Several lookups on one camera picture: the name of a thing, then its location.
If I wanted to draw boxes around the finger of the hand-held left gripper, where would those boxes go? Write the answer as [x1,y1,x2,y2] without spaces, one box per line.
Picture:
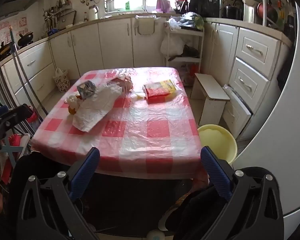
[0,105,33,135]

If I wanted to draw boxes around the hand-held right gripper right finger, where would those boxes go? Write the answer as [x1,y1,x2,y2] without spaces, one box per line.
[200,145,285,240]

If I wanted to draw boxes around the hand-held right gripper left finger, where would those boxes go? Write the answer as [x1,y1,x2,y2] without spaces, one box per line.
[15,147,101,240]

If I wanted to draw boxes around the yellow plastic bin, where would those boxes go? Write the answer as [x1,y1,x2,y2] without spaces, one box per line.
[197,124,238,165]

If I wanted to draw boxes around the white paper tissue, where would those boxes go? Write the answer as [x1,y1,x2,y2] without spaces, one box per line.
[64,95,82,108]

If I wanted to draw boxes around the white plastic bag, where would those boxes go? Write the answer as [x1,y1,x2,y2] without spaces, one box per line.
[72,83,123,132]
[160,34,186,55]

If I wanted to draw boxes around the drink carton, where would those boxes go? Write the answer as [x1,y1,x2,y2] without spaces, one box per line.
[77,80,97,99]

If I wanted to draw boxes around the bread roll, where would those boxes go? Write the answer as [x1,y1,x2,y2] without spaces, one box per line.
[105,74,133,93]

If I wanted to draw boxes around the red and yellow packet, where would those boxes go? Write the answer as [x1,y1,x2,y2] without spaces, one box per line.
[143,79,178,104]

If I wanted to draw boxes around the red plastic item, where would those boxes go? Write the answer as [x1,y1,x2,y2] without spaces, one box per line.
[5,134,32,155]

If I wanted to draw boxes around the white open cabinet drawer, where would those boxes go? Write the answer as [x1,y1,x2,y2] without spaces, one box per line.
[221,85,253,140]

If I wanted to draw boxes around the floral fabric bag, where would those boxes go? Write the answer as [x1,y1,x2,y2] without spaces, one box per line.
[52,68,71,93]

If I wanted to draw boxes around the table with red checked cloth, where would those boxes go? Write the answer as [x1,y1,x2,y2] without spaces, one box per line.
[30,66,203,180]

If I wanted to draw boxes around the white refrigerator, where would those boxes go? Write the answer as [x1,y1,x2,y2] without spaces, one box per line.
[232,1,300,240]

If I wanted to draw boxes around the grey mop pole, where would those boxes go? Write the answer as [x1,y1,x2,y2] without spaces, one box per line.
[9,27,48,130]

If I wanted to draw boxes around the black wok on stove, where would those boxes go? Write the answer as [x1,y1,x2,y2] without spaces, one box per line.
[17,31,34,47]

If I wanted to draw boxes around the clear plastic wrap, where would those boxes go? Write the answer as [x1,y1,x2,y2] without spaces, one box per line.
[222,84,240,98]

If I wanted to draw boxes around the white wooden stool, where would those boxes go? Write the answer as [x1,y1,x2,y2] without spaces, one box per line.
[190,73,231,127]

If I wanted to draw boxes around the white deep cabinet drawer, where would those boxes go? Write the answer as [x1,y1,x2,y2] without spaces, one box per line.
[229,57,270,100]

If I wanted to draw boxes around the red plastic bag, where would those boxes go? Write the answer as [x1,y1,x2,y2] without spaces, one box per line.
[182,64,200,85]

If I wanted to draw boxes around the white shelf trolley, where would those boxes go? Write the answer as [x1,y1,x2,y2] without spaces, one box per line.
[164,21,205,85]

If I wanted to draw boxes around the black cloth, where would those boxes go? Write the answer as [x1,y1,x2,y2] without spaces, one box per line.
[277,47,295,90]

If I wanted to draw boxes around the white kitchen base cabinets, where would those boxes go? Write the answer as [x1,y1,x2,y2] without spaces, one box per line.
[0,14,294,140]

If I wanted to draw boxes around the white shallow cabinet drawer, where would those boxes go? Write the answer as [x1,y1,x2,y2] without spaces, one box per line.
[240,29,282,67]

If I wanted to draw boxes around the white thermos jug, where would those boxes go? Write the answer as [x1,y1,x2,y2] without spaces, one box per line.
[88,5,99,21]

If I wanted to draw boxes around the white hanging plastic bag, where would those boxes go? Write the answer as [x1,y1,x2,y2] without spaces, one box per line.
[160,34,186,55]

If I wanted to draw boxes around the plastic bag of vegetables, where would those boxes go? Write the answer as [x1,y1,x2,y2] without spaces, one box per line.
[168,12,205,30]

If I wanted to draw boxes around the black cooking pot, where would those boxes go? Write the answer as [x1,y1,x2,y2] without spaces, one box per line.
[222,5,243,19]

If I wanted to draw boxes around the stainless steel canister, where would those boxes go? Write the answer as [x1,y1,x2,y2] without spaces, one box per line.
[242,0,255,22]

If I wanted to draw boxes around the white hanging door bin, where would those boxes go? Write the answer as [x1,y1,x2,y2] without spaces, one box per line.
[135,14,157,35]

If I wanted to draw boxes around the red frying pan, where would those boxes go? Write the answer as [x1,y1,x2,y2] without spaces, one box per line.
[257,2,278,23]

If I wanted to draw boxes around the black bag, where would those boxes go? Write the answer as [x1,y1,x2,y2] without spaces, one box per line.
[187,0,208,14]

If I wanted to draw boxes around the purple bag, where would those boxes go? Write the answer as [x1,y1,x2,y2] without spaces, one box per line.
[156,0,171,13]

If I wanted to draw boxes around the wall utensil rack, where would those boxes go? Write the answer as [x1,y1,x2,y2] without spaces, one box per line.
[42,0,77,30]

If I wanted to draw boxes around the black wok with handle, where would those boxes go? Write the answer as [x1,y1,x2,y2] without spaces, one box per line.
[168,44,199,62]

